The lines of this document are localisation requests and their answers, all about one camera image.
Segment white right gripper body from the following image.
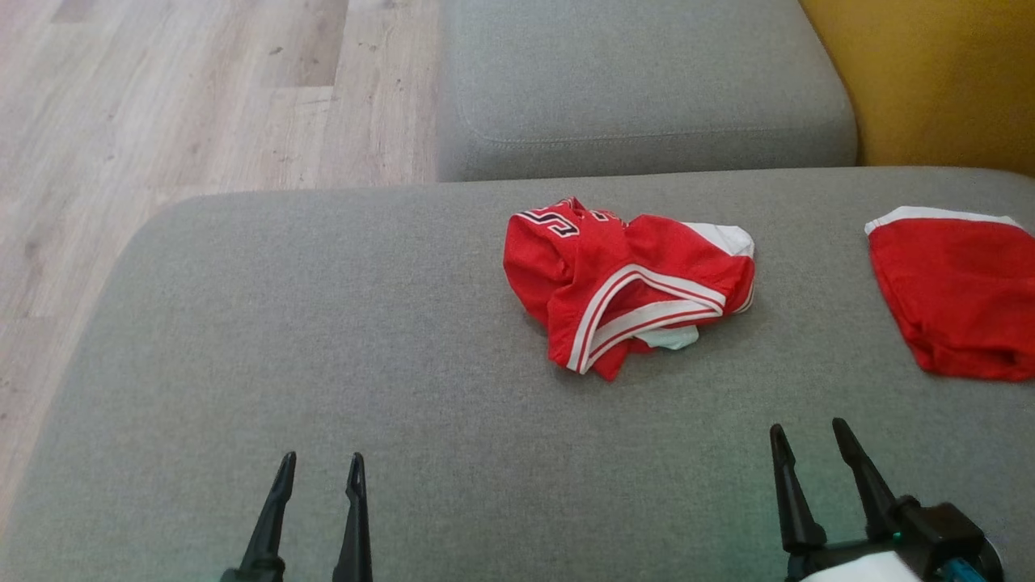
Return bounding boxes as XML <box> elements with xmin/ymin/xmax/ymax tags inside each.
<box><xmin>784</xmin><ymin>543</ymin><xmax>924</xmax><ymax>582</ymax></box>

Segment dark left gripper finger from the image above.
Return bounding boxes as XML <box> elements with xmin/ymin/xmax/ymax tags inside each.
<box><xmin>333</xmin><ymin>452</ymin><xmax>374</xmax><ymax>582</ymax></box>
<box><xmin>239</xmin><ymin>451</ymin><xmax>297</xmax><ymax>582</ymax></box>

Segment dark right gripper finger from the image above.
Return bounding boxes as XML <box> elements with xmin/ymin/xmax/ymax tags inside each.
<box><xmin>769</xmin><ymin>424</ymin><xmax>827</xmax><ymax>555</ymax></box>
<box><xmin>831</xmin><ymin>417</ymin><xmax>900</xmax><ymax>542</ymax></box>

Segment red shorts with white stripe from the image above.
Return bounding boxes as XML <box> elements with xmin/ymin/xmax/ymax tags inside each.
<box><xmin>864</xmin><ymin>206</ymin><xmax>1035</xmax><ymax>382</ymax></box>

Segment red basketball jersey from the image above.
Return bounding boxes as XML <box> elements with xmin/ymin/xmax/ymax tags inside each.
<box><xmin>503</xmin><ymin>196</ymin><xmax>757</xmax><ymax>382</ymax></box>

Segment large grey sofa ottoman cushion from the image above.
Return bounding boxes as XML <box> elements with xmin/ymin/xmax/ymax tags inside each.
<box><xmin>0</xmin><ymin>166</ymin><xmax>1035</xmax><ymax>582</ymax></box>

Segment wide yellow sofa backrest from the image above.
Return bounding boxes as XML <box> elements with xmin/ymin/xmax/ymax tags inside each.
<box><xmin>799</xmin><ymin>0</ymin><xmax>1035</xmax><ymax>179</ymax></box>

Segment grey sofa seat cushion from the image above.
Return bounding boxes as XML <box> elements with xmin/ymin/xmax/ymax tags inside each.
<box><xmin>437</xmin><ymin>0</ymin><xmax>860</xmax><ymax>183</ymax></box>

